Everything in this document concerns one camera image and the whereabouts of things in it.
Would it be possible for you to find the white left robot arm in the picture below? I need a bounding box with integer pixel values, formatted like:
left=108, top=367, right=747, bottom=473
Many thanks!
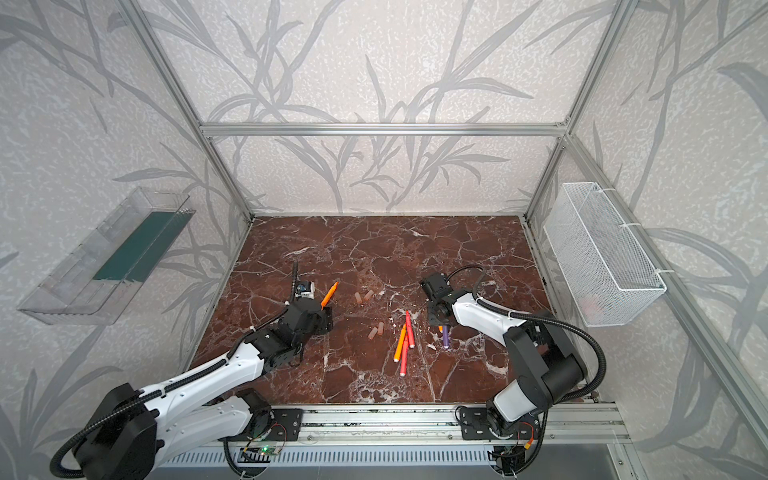
left=67, top=298, right=333, bottom=479

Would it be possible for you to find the white wire mesh basket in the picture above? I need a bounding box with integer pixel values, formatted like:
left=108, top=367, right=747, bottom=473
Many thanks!
left=544, top=182, right=667, bottom=327

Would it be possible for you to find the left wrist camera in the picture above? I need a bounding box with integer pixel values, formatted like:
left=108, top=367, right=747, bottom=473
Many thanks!
left=293, top=280, right=316, bottom=299

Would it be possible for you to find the clear plastic wall tray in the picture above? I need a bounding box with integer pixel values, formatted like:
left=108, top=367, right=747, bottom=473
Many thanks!
left=17, top=187, right=196, bottom=326

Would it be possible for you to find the aluminium cage frame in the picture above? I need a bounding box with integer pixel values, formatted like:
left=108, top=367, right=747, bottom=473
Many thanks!
left=118, top=1, right=767, bottom=448

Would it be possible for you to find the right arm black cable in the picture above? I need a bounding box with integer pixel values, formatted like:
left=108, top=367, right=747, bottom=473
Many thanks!
left=445, top=265, right=608, bottom=403

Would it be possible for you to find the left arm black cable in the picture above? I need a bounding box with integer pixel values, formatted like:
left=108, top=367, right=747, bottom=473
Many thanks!
left=49, top=260, right=301, bottom=479

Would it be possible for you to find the pink highlighter pen lower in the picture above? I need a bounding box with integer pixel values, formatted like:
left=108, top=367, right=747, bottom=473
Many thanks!
left=399, top=341, right=409, bottom=377

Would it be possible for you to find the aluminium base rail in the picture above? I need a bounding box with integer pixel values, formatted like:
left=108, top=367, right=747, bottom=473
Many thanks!
left=160, top=403, right=645, bottom=479

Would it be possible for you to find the pink highlighter pen upper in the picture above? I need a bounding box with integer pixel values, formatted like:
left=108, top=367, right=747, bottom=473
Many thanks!
left=405, top=310, right=415, bottom=349

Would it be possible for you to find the pink highlighter pen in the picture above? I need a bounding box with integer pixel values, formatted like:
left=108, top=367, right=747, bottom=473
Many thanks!
left=399, top=341, right=409, bottom=377
left=405, top=310, right=415, bottom=349

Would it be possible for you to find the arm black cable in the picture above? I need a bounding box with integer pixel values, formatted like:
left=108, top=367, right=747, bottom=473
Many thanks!
left=49, top=260, right=301, bottom=479
left=445, top=265, right=608, bottom=403

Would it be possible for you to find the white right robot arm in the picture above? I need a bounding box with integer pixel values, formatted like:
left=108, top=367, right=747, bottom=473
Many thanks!
left=420, top=273, right=588, bottom=436

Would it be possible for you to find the yellow-orange highlighter pen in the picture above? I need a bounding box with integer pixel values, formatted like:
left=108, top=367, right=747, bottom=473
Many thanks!
left=393, top=324, right=407, bottom=363

